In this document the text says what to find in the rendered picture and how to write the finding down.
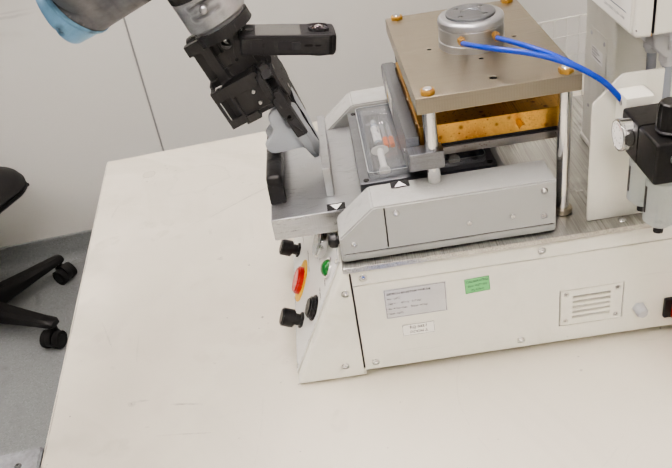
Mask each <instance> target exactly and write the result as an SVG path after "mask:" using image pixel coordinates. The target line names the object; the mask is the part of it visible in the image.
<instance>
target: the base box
mask: <svg viewBox="0 0 672 468"><path fill-rule="evenodd" d="M670 324H672V226H668V227H667V228H663V233H660V234H657V233H654V232H653V227H652V228H646V229H639V230H633V231H626V232H620V233H613V234H606V235H600V236H593V237H587V238H580V239H573V240H567V241H560V242H554V243H547V244H540V245H534V246H527V247H521V248H514V249H508V250H501V251H494V252H488V253H481V254H475V255H468V256H461V257H455V258H448V259H442V260H435V261H429V262H422V263H415V264H409V265H402V266H396V267H389V268H382V269H376V270H369V271H363V272H356V273H349V274H343V271H342V263H341V262H340V265H339V267H338V270H337V273H336V275H335V278H334V281H333V283H332V286H331V289H330V291H329V294H328V297H327V299H326V302H325V305H324V307H323V310H322V313H321V315H320V318H319V320H318V323H317V326H316V328H315V331H314V334H313V336H312V339H311V342H310V344H309V347H308V350H307V352H306V355H305V358H304V360H303V363H302V366H301V368H300V371H299V383H300V384H301V383H308V382H314V381H321V380H328V379H335V378H341V377H348V376H355V375H361V374H367V370H368V369H375V368H382V367H388V366H395V365H402V364H409V363H415V362H422V361H429V360H435V359H442V358H449V357H455V356H462V355H469V354H476V353H482V352H489V351H496V350H502V349H509V348H516V347H523V346H529V345H536V344H543V343H549V342H556V341H563V340H569V339H576V338H583V337H590V336H596V335H603V334H610V333H616V332H623V331H630V330H636V329H643V328H650V327H657V326H663V325H670Z"/></svg>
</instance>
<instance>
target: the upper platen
mask: <svg viewBox="0 0 672 468"><path fill-rule="evenodd" d="M395 64H396V73H397V76H398V78H399V81H400V84H401V87H402V90H403V93H404V96H405V99H406V101H407V104H408V107H409V110H410V113H411V116H412V119H413V121H414V124H415V127H416V130H417V133H418V136H419V144H420V145H425V144H424V133H423V121H422V115H417V114H416V112H415V109H414V106H413V103H412V101H411V98H410V95H409V92H408V90H407V87H406V84H405V81H404V79H403V76H402V73H401V70H400V68H399V65H398V62H396V63H395ZM557 109H558V94H552V95H546V96H539V97H533V98H527V99H520V100H514V101H507V102H501V103H495V104H488V105H482V106H475V107H469V108H462V109H456V110H450V111H443V112H437V113H436V114H437V128H438V141H439V142H440V143H441V145H442V147H443V150H444V155H445V154H452V153H458V152H465V151H471V150H478V149H484V148H491V147H497V146H504V145H510V144H517V143H523V142H530V141H536V140H542V139H549V138H555V137H557Z"/></svg>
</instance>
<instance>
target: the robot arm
mask: <svg viewBox="0 0 672 468"><path fill-rule="evenodd" d="M150 1H151V0H36V3H37V5H38V7H39V9H40V11H41V13H42V14H43V16H44V17H45V19H46V20H47V22H48V23H49V24H50V26H51V27H52V28H53V29H55V30H56V31H57V33H58V34H59V36H61V37H62V38H63V39H64V40H66V41H67V42H69V43H73V44H79V43H82V42H84V41H85V40H87V39H89V38H91V37H93V36H94V35H96V34H100V33H103V32H105V31H106V30H108V29H109V27H110V26H112V25H113V24H115V23H116V22H118V21H119V20H121V19H123V18H124V17H126V16H127V15H129V14H131V13H132V12H134V11H135V10H137V9H138V8H140V7H142V6H143V5H145V4H146V3H148V2H150ZM168 2H169V3H170V5H171V6H172V8H173V9H174V10H175V12H176V13H177V15H178V16H179V18H180V19H181V21H182V22H183V24H184V25H185V27H186V28H187V30H188V31H189V33H190V34H192V35H191V36H189V37H188V38H186V45H185V46H184V48H183V49H184V50H185V52H186V53H187V55H188V56H189V58H192V57H194V58H195V60H196V61H197V62H198V64H199V65H200V67H201V68H202V70H203V71H204V73H205V74H206V76H207V77H208V79H209V80H210V89H211V94H210V96H211V97H212V99H213V100H214V102H215V103H216V105H217V106H218V108H219V109H220V111H221V112H222V114H223V115H224V116H225V118H226V119H227V121H228V122H229V124H230V125H231V127H232V128H233V130H234V129H236V128H238V127H239V126H241V125H243V124H245V123H247V124H250V123H252V122H254V121H256V120H258V119H260V118H262V113H263V112H265V111H267V110H269V109H270V110H271V111H270V112H269V115H268V119H269V122H270V124H269V126H268V127H267V129H266V134H267V136H268V139H267V141H266V143H265V145H266V148H267V149H268V151H270V152H271V153H280V152H284V151H288V150H293V149H297V148H302V147H303V148H306V149H307V150H308V151H309V152H310V153H311V154H312V155H313V156H314V157H315V158H316V157H318V156H319V147H320V144H319V143H320V142H319V137H318V135H317V133H316V131H315V128H314V126H313V124H312V122H311V120H310V118H309V116H308V114H307V112H306V109H305V107H304V105H303V103H302V101H301V99H300V97H299V95H298V93H297V91H296V89H295V88H294V86H293V84H292V82H291V81H290V79H289V76H288V74H287V72H286V70H285V68H284V66H283V64H282V62H281V61H280V59H279V58H278V56H277V55H312V56H313V55H314V56H323V55H333V54H334V53H335V52H336V39H337V36H336V32H335V29H334V26H333V25H332V24H327V23H320V22H316V23H309V24H247V22H248V21H249V20H250V18H251V16H252V14H251V13H250V11H249V9H248V8H247V6H246V4H244V0H168ZM225 39H226V41H225ZM221 85H222V87H220V88H218V89H216V91H215V88H217V87H218V86H221ZM220 103H221V104H222V106H223V107H224V109H225V110H226V112H227V113H228V114H229V116H230V117H231V119H232V120H231V119H230V118H229V116H228V115H227V113H226V112H225V110H224V109H223V107H222V106H221V104H220Z"/></svg>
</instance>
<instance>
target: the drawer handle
mask: <svg viewBox="0 0 672 468"><path fill-rule="evenodd" d="M266 182H267V189H268V193H269V198H270V202H271V204H272V205H273V204H280V203H286V201H287V197H286V192H285V187H284V159H283V152H280V153H271V152H270V151H268V149H267V154H266Z"/></svg>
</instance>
